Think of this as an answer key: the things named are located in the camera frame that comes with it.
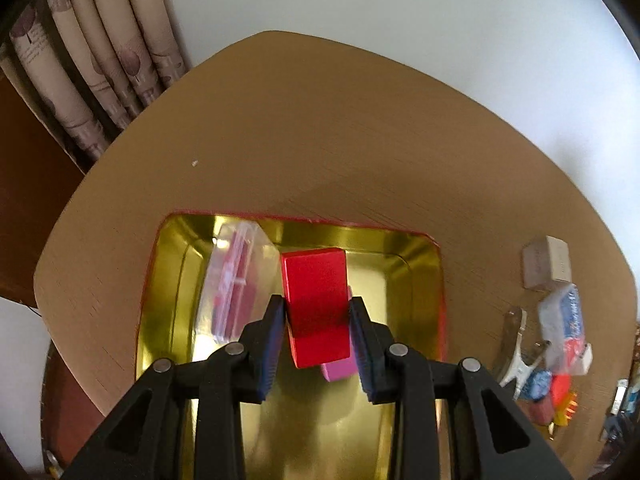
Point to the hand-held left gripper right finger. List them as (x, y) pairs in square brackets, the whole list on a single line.
[(362, 355)]

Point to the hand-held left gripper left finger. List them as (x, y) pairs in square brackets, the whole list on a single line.
[(267, 355)]

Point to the pink wooden block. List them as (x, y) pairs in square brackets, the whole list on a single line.
[(337, 371)]

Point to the red yellow striped block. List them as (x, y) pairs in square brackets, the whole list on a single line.
[(562, 400)]

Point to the gold metal tray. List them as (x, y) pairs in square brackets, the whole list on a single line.
[(400, 300)]

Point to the clear case with pink pad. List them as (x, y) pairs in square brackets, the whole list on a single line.
[(540, 410), (235, 280)]

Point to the red wooden block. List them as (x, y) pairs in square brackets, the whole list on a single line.
[(315, 290)]

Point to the blue patterned small tin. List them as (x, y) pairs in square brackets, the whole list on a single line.
[(536, 386)]

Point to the white floss box blue label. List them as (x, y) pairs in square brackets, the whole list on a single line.
[(565, 325)]

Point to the beige cardboard box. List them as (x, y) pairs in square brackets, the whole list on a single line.
[(547, 262)]

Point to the brown wooden door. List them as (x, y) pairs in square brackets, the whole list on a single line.
[(30, 210)]

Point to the beige printed curtain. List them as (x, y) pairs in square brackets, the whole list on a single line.
[(100, 50)]

